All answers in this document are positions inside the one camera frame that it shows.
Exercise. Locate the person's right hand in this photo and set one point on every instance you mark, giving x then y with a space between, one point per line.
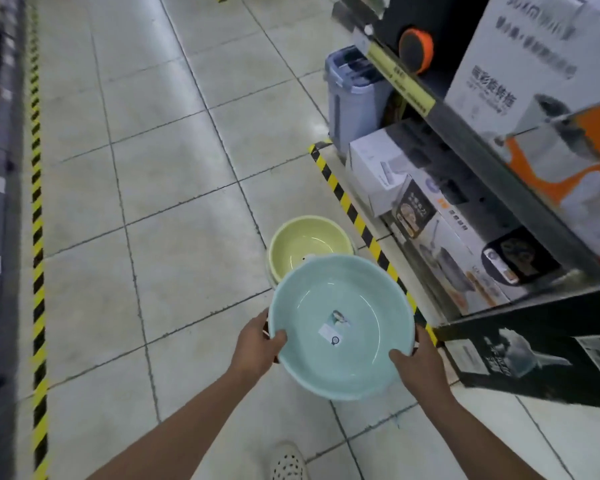
425 374

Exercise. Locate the blue grey mop bucket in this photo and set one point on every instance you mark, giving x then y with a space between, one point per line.
355 104

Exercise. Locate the black printed display box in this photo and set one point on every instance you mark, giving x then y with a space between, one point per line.
530 354

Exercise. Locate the green panda-sticker basin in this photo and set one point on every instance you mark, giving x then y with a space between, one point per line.
300 234

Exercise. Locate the white picture-printed mop box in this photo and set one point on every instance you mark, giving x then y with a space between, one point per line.
455 254

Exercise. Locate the orange black round pad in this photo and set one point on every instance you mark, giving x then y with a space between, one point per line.
416 49

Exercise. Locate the person's left hand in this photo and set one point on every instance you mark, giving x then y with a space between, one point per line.
255 349

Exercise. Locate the yellow black hazard tape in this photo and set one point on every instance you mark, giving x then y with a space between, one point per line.
352 214

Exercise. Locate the person's left forearm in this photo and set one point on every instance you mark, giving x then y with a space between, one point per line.
180 429

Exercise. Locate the small teal labelled basin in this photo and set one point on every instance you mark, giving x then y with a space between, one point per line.
360 289

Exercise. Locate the orange white carton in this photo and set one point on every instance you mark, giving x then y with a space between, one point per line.
530 44

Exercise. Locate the person's right forearm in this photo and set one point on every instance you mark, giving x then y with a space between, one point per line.
480 444

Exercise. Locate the person's left cream clog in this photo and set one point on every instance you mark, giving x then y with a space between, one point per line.
287 464

